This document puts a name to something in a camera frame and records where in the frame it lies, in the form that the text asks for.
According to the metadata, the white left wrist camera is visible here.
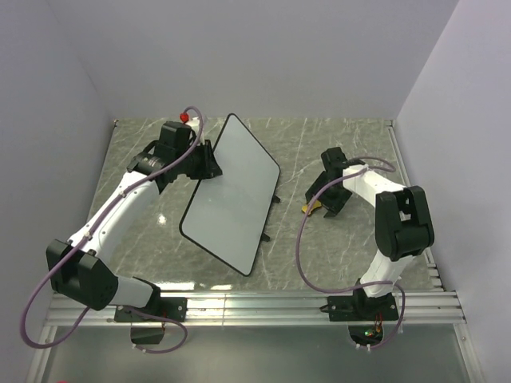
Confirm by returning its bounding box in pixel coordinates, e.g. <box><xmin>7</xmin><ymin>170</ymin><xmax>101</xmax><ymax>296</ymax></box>
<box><xmin>186</xmin><ymin>116</ymin><xmax>206</xmax><ymax>133</ymax></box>

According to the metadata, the aluminium side rail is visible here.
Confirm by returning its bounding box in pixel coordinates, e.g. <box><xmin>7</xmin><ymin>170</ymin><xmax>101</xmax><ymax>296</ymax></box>
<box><xmin>384</xmin><ymin>120</ymin><xmax>446</xmax><ymax>291</ymax></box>

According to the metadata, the yellow bone-shaped eraser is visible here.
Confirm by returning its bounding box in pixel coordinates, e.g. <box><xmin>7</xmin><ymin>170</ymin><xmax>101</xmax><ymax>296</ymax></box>
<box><xmin>302</xmin><ymin>201</ymin><xmax>323</xmax><ymax>216</ymax></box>

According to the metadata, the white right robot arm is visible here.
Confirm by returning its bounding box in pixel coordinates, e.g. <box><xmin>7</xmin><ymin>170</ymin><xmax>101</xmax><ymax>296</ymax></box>
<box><xmin>303</xmin><ymin>147</ymin><xmax>434</xmax><ymax>319</ymax></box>

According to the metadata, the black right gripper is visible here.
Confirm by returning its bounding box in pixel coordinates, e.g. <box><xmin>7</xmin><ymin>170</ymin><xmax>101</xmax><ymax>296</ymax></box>
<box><xmin>305</xmin><ymin>172</ymin><xmax>353</xmax><ymax>218</ymax></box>

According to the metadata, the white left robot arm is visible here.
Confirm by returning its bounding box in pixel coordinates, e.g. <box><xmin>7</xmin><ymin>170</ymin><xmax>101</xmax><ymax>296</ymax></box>
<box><xmin>46</xmin><ymin>117</ymin><xmax>223</xmax><ymax>321</ymax></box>

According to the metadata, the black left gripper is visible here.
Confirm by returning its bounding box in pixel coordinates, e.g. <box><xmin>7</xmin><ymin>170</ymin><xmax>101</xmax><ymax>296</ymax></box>
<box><xmin>176</xmin><ymin>140</ymin><xmax>224</xmax><ymax>180</ymax></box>

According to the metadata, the white whiteboard black frame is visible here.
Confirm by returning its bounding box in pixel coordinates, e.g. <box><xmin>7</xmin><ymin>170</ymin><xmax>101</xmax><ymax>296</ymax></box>
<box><xmin>179</xmin><ymin>113</ymin><xmax>280</xmax><ymax>276</ymax></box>

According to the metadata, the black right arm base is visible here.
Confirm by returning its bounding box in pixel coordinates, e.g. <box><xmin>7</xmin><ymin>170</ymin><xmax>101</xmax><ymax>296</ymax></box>
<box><xmin>319</xmin><ymin>290</ymin><xmax>404</xmax><ymax>349</ymax></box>

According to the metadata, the aluminium mounting rail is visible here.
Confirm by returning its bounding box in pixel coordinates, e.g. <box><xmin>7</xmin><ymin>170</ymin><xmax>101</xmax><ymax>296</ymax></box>
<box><xmin>43</xmin><ymin>290</ymin><xmax>467</xmax><ymax>328</ymax></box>

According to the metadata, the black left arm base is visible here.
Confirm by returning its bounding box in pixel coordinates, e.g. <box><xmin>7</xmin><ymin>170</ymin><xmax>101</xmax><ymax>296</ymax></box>
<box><xmin>113</xmin><ymin>297</ymin><xmax>188</xmax><ymax>346</ymax></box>

